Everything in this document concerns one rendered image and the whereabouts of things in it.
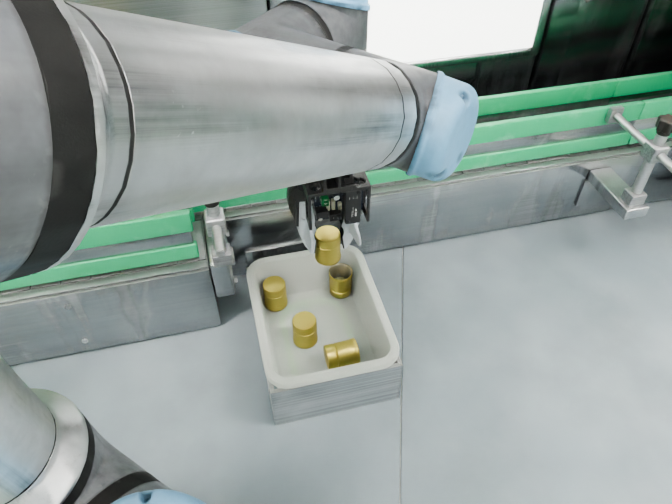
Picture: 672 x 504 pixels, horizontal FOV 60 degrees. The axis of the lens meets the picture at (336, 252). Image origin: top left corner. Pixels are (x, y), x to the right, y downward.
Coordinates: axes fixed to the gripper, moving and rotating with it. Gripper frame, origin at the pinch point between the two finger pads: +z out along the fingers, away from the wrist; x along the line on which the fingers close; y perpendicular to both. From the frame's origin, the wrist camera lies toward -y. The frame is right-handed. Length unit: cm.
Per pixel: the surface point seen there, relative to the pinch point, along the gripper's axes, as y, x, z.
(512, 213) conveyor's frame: -12.7, 35.2, 13.0
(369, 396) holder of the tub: 15.7, 2.1, 14.7
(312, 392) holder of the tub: 15.9, -5.5, 10.7
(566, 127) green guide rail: -14.7, 41.9, -2.0
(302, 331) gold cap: 6.2, -5.0, 10.8
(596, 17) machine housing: -35, 56, -10
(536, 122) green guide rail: -14.5, 36.2, -3.9
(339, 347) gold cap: 9.5, -0.5, 11.4
